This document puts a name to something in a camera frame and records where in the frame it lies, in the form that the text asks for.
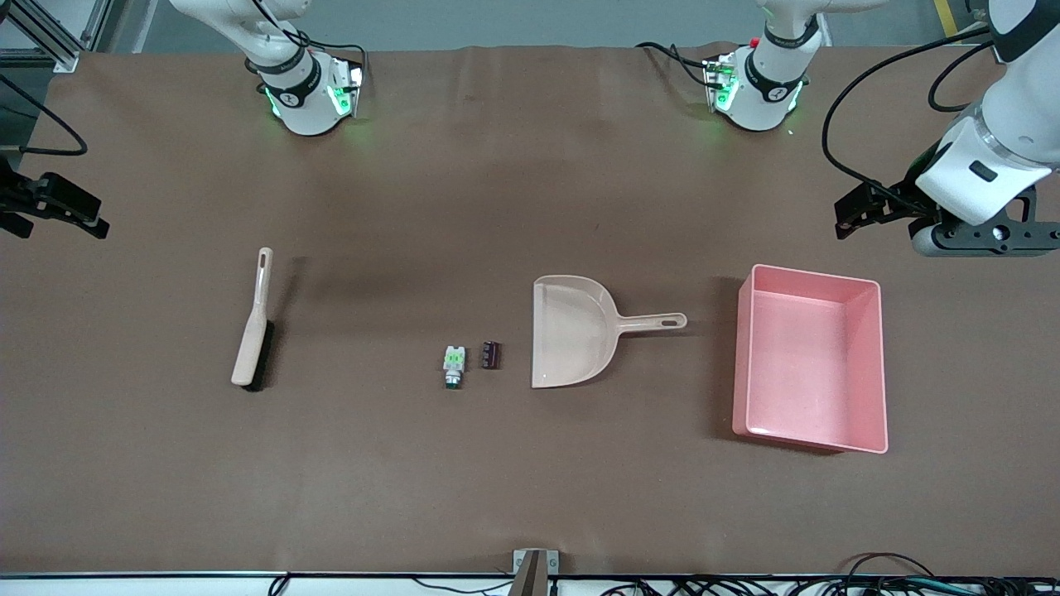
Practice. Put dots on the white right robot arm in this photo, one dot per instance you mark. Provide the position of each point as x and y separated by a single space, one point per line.
302 103

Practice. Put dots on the beige plastic dustpan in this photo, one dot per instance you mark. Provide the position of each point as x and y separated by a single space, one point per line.
571 331

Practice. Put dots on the pink plastic bin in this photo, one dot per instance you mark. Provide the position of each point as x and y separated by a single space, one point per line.
803 372

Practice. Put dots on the white green electronic component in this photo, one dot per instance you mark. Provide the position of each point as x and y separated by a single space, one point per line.
454 360

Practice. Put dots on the aluminium frame profile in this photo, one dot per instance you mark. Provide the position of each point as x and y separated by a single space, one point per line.
50 41

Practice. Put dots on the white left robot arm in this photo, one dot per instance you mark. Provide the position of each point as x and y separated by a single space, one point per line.
758 91

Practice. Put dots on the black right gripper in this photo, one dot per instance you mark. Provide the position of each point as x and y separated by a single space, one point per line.
18 197

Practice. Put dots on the brown table cover sheet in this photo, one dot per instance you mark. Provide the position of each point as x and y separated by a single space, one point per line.
530 480

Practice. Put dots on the dark brown electronic component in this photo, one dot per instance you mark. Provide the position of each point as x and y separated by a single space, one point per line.
492 355

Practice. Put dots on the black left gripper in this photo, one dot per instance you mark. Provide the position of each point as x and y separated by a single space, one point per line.
901 201

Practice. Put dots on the beige brush with black bristles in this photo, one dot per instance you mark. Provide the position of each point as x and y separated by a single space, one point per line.
251 339

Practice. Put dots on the grey metal clamp bracket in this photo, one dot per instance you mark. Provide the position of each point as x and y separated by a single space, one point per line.
534 571

